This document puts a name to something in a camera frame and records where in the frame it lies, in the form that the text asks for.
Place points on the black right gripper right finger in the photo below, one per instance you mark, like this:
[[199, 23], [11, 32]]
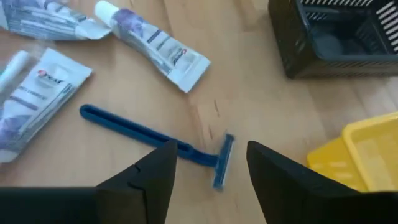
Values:
[[295, 199]]

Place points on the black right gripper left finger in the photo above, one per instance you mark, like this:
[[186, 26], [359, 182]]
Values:
[[124, 202]]

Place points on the white grey toothpaste tube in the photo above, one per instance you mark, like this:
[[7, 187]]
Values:
[[46, 21], [155, 43], [37, 93]]

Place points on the blue disposable razor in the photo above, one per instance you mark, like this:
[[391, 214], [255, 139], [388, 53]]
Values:
[[124, 126]]

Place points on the yellow slotted plastic basket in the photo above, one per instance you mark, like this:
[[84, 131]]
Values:
[[373, 155]]

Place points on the black slotted plastic basket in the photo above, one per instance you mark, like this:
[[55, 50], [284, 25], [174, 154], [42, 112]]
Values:
[[311, 67]]

